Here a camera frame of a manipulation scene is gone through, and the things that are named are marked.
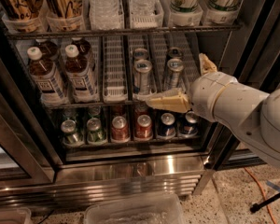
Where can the fridge glass door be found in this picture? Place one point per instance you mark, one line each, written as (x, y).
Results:
(253, 57)

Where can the black tripod leg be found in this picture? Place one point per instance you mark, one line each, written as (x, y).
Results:
(257, 206)

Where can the small clear plastic bin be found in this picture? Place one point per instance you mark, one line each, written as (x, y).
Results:
(15, 216)

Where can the front right blue can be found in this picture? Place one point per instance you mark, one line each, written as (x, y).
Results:
(189, 124)

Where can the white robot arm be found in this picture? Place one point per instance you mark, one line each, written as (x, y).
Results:
(253, 116)

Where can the front right silver can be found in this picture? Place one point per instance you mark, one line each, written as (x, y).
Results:
(173, 71)

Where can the front right red can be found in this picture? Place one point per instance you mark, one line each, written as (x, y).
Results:
(143, 128)

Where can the tea bottle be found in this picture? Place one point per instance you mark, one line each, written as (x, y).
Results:
(84, 47)
(48, 48)
(47, 78)
(80, 74)

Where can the red can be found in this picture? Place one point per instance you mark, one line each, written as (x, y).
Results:
(120, 129)
(143, 128)

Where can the rear right silver can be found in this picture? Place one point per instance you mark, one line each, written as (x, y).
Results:
(174, 52)

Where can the front left blue can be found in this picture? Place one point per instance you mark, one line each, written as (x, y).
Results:
(167, 125)

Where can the middle wire shelf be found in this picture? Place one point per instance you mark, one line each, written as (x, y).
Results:
(192, 104)

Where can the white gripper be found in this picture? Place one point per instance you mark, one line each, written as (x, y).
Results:
(208, 94)

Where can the right empty white tray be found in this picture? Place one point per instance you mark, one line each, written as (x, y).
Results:
(189, 44)

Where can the wire shelf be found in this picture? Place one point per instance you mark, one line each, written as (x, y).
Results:
(146, 31)
(192, 104)

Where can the front left silver can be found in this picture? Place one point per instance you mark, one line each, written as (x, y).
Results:
(141, 76)

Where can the front left red can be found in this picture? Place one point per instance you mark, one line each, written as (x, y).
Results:
(120, 129)

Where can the silver can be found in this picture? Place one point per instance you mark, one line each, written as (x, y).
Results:
(174, 52)
(140, 54)
(141, 76)
(173, 71)

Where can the front left green can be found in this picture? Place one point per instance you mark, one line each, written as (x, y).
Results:
(71, 134)

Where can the left clear water bottle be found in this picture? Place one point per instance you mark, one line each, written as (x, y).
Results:
(104, 14)

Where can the upper wire shelf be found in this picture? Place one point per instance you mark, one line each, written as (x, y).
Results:
(146, 31)

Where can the blue can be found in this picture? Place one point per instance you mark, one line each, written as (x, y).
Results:
(167, 125)
(189, 124)

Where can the rear left silver can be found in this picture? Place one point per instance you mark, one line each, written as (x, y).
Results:
(140, 54)

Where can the front right green can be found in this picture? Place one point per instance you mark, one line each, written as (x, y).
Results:
(95, 133)

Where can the left brown coffee bottle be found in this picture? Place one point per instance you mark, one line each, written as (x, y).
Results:
(22, 10)

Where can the stainless steel fridge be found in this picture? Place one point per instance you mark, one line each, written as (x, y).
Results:
(38, 170)

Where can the empty white shelf tray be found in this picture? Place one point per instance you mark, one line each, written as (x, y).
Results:
(114, 75)

